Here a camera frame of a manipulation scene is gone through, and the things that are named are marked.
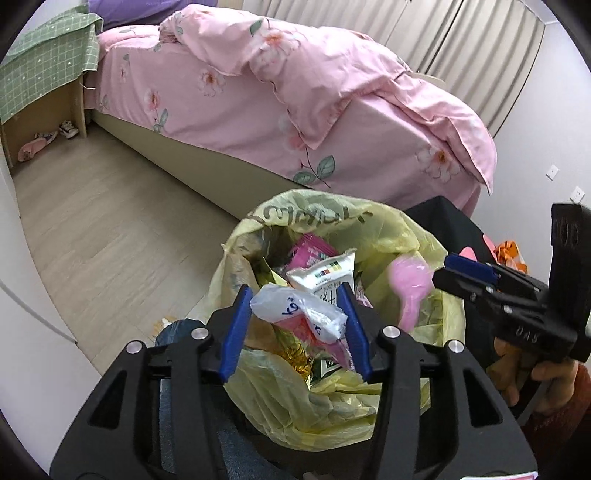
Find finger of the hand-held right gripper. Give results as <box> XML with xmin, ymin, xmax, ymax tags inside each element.
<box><xmin>444</xmin><ymin>253</ymin><xmax>550</xmax><ymax>301</ymax></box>
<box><xmin>434</xmin><ymin>268</ymin><xmax>507</xmax><ymax>319</ymax></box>

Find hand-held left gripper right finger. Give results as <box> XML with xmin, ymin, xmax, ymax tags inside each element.
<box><xmin>336</xmin><ymin>281</ymin><xmax>532</xmax><ymax>480</ymax></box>

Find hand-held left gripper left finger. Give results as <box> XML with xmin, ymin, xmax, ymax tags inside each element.
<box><xmin>50</xmin><ymin>285</ymin><xmax>254</xmax><ymax>480</ymax></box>

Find pink caterpillar toy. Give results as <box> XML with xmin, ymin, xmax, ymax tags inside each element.
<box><xmin>389</xmin><ymin>257</ymin><xmax>435</xmax><ymax>332</ymax></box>

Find clear plastic bag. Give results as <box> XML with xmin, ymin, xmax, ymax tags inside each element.
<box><xmin>249</xmin><ymin>284</ymin><xmax>348</xmax><ymax>344</ymax></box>

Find white snack packet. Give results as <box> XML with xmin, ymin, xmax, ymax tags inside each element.
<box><xmin>286</xmin><ymin>248</ymin><xmax>358</xmax><ymax>303</ymax></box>

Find yellow plastic bag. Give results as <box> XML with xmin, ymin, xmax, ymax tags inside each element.
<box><xmin>203</xmin><ymin>188</ymin><xmax>466</xmax><ymax>450</ymax></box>

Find person's right forearm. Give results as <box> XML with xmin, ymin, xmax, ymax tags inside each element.
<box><xmin>522</xmin><ymin>364</ymin><xmax>591</xmax><ymax>462</ymax></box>

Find person's right hand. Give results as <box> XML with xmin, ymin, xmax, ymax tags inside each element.
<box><xmin>487</xmin><ymin>337</ymin><xmax>579</xmax><ymax>411</ymax></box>

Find orange snack wrapper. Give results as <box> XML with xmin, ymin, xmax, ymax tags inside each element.
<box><xmin>493</xmin><ymin>240</ymin><xmax>528</xmax><ymax>274</ymax></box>

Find white cabinet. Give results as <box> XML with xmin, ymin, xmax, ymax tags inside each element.
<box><xmin>0</xmin><ymin>175</ymin><xmax>109</xmax><ymax>467</ymax></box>

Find beige curtain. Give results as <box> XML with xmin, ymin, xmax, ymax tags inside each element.
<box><xmin>240</xmin><ymin>0</ymin><xmax>546</xmax><ymax>134</ymax></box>

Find bed with pink sheet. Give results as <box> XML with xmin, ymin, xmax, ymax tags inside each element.
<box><xmin>85</xmin><ymin>4</ymin><xmax>497</xmax><ymax>222</ymax></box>

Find pink slipper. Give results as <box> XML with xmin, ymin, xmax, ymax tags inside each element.
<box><xmin>17</xmin><ymin>137</ymin><xmax>47</xmax><ymax>162</ymax></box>

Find wooden nightstand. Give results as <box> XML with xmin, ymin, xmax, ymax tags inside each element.
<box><xmin>0</xmin><ymin>71</ymin><xmax>90</xmax><ymax>169</ymax></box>

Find green checked cloth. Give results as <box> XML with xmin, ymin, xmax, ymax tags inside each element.
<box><xmin>0</xmin><ymin>4</ymin><xmax>105</xmax><ymax>125</ymax></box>

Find purple pillow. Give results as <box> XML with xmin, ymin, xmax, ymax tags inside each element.
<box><xmin>88</xmin><ymin>0</ymin><xmax>218</xmax><ymax>26</ymax></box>

